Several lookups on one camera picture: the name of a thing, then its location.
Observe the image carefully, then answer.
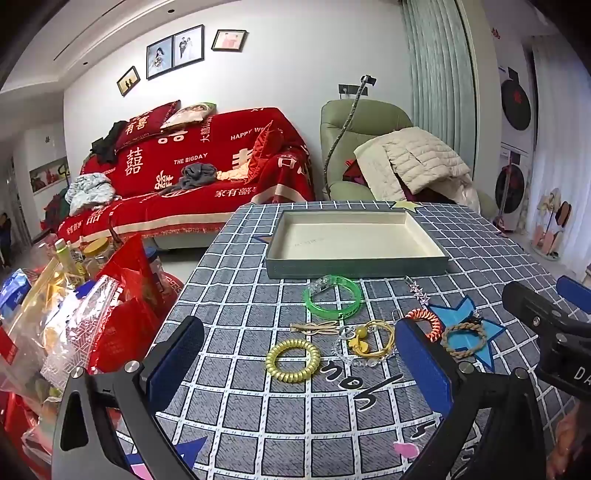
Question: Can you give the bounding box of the grey cloth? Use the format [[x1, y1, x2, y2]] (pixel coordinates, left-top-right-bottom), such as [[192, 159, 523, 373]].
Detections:
[[161, 162, 218, 193]]

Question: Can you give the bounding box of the gooseneck phone holder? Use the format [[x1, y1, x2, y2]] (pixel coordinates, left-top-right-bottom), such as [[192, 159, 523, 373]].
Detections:
[[322, 73, 378, 195]]

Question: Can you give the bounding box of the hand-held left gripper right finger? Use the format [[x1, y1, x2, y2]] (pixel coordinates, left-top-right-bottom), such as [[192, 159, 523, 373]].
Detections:
[[394, 318, 549, 480]]

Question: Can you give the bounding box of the yellow lid jar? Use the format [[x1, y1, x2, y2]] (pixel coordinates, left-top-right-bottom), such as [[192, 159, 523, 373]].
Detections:
[[82, 239, 112, 278]]

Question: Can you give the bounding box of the white washing machine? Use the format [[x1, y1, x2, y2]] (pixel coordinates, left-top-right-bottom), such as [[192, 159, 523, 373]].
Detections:
[[493, 141, 534, 232]]

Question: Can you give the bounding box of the yellow coil hair tie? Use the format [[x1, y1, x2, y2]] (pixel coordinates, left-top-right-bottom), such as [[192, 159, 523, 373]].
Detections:
[[265, 340, 321, 383]]

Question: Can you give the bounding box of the clear bead bracelet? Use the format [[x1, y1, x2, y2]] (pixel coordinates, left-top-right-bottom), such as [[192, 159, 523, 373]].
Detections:
[[331, 325, 399, 368]]

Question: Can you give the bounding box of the green translucent bangle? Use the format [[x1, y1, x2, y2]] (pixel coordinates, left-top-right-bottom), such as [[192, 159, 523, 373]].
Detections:
[[302, 274, 364, 319]]

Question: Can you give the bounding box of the yellow liquid bottle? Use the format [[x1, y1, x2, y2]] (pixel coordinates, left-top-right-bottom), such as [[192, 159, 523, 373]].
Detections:
[[53, 237, 89, 284]]

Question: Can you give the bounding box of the grey jewelry tray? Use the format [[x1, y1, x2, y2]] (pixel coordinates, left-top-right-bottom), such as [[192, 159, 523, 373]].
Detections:
[[265, 209, 450, 280]]

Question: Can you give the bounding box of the silver star hair clip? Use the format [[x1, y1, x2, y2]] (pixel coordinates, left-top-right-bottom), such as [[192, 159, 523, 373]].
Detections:
[[405, 276, 431, 306]]

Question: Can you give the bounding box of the photo print pillow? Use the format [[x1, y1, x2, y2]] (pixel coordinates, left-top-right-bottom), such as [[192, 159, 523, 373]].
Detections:
[[160, 102, 217, 130]]

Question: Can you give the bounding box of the plain red pillow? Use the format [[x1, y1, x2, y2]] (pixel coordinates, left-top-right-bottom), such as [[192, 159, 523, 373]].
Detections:
[[246, 120, 286, 180]]

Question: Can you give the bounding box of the sofa with red cover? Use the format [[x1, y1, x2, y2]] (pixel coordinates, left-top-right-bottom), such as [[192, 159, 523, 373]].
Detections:
[[56, 107, 317, 250]]

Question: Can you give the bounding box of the black framed couple photo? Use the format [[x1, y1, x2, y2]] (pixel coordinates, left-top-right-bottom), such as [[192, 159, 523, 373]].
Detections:
[[172, 25, 205, 66]]

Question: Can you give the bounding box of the white stacked dryer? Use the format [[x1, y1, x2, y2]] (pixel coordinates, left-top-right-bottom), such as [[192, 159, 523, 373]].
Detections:
[[496, 65, 536, 148]]

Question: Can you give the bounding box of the green pleated curtain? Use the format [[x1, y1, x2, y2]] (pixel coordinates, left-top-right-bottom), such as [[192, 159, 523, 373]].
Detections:
[[398, 0, 479, 155]]

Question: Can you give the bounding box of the gold hair clip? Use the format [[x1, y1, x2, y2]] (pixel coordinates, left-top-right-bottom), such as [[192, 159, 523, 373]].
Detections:
[[290, 322, 343, 336]]

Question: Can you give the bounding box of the black clothing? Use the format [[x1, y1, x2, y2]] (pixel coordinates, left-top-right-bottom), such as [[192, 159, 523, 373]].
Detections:
[[90, 120, 129, 164]]

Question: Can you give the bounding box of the grey checkered tablecloth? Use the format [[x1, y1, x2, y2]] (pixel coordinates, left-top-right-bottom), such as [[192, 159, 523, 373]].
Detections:
[[106, 199, 591, 480]]

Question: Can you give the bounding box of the orange coil hair tie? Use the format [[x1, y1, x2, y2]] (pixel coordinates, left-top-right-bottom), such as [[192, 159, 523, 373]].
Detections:
[[405, 308, 444, 343]]

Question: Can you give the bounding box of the green armchair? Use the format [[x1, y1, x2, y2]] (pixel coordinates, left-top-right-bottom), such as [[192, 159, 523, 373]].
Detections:
[[320, 99, 497, 219]]

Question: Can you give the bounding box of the pale patterned clothing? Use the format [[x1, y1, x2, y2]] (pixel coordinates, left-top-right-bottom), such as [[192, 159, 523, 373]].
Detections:
[[64, 172, 116, 216]]

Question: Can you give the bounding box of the red embroidered pillow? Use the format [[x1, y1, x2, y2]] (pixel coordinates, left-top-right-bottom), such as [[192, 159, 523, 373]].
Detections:
[[115, 100, 182, 154]]

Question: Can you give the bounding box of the black framed bride photo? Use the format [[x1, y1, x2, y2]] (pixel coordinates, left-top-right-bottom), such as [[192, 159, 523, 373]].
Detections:
[[146, 33, 175, 81]]

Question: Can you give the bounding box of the wall picture with red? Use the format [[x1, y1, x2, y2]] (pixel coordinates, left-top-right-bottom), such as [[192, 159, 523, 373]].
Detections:
[[29, 156, 70, 193]]

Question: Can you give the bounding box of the red gift bag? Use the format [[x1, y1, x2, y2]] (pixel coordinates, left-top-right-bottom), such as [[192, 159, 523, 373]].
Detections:
[[87, 233, 186, 376]]

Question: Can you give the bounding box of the slipper rack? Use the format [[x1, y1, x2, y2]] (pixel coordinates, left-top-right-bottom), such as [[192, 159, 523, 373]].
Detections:
[[530, 188, 574, 260]]

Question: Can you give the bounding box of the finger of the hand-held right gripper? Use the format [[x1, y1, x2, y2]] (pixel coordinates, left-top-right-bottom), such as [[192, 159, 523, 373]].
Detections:
[[556, 275, 591, 318], [502, 280, 591, 335]]

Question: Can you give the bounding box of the brown braided hair tie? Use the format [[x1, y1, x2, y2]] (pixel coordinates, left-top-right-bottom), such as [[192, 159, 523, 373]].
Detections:
[[440, 321, 489, 361]]

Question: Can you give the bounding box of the yellow beaded hair tie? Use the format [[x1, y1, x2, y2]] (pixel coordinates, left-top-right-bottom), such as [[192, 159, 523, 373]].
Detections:
[[345, 321, 398, 359]]

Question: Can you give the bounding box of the cream down jacket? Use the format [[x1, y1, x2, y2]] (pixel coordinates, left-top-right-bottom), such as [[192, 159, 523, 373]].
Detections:
[[353, 126, 482, 209]]

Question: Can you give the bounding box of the pile of plastic bags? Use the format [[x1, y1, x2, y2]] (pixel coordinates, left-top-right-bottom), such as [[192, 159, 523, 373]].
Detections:
[[0, 258, 127, 480]]

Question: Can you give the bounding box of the framed photo pink dress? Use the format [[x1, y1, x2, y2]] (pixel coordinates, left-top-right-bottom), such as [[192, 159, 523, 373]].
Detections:
[[211, 28, 248, 52]]

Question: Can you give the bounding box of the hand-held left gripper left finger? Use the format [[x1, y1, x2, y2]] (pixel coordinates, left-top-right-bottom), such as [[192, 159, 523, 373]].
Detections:
[[50, 316, 205, 480]]

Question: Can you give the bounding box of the small dark picture frame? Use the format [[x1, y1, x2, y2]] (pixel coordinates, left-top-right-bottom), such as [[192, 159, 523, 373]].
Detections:
[[116, 65, 141, 97]]

